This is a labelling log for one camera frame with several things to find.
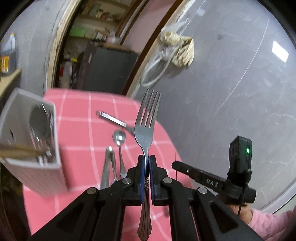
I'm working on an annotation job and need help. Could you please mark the beige rubber gloves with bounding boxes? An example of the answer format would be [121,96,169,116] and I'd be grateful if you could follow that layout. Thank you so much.
[160,25,195,68]

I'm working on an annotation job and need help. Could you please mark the wooden door frame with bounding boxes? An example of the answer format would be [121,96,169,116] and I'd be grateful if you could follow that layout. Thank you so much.
[43,0,193,98]

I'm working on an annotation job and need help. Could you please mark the green box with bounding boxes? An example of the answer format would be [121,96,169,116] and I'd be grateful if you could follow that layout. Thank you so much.
[69,26,88,38]

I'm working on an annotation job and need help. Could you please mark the person's right hand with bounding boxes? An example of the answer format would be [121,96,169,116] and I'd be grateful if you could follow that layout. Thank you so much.
[216,194,253,224]

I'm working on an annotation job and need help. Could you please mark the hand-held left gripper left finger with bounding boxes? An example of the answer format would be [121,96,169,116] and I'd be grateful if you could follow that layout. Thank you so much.
[28,155,147,241]

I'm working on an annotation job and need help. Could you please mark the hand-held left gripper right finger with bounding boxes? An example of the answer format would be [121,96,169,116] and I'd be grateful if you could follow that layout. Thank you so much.
[150,155,264,241]

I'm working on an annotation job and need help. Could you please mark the grey cabinet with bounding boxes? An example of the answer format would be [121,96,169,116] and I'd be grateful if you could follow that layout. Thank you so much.
[78,44,139,95]

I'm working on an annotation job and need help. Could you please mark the pink checked tablecloth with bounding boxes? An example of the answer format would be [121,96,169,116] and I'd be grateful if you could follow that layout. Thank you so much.
[22,89,200,241]

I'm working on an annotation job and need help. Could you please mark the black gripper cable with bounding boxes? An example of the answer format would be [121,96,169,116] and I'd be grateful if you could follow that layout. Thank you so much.
[238,171,250,216]

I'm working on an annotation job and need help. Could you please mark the small steel spoon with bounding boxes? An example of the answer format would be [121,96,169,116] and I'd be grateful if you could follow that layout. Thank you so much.
[112,130,127,179]

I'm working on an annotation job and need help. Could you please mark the white perforated utensil holder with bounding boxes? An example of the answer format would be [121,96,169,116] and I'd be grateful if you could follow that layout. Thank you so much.
[0,88,69,197]

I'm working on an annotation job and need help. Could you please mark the white hose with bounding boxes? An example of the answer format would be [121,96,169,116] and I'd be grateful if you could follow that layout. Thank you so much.
[140,49,179,88]

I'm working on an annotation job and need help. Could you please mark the cooking oil jug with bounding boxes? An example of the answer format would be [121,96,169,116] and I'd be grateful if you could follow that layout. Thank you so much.
[0,33,18,76]

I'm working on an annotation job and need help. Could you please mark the beige kitchen counter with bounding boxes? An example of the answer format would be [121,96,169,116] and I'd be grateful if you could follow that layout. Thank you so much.
[0,69,22,103]

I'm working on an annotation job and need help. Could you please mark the wooden shelf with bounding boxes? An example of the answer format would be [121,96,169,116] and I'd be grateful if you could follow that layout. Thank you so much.
[76,0,130,26]

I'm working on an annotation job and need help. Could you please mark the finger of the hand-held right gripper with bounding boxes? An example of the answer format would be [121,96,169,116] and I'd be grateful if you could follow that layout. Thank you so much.
[171,161,202,184]

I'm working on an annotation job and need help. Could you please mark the steel fork with ornate handle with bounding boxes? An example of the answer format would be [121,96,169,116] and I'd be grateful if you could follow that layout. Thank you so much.
[134,87,162,239]

